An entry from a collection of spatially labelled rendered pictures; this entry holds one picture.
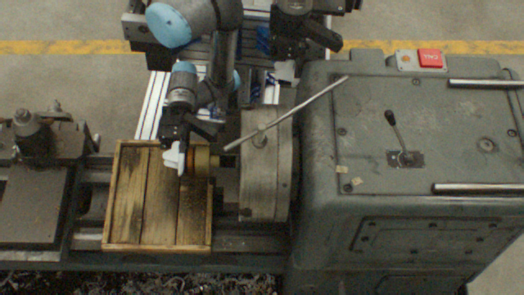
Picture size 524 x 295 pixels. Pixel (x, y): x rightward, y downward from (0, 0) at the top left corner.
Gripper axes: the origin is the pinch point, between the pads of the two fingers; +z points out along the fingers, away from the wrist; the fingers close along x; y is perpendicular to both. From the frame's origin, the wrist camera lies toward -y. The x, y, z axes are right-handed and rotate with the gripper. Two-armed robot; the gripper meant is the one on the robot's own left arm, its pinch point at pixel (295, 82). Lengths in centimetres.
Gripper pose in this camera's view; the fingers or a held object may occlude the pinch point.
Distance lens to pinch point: 139.5
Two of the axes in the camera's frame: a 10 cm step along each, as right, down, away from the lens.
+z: -0.5, 7.2, 6.9
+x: 0.2, 6.9, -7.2
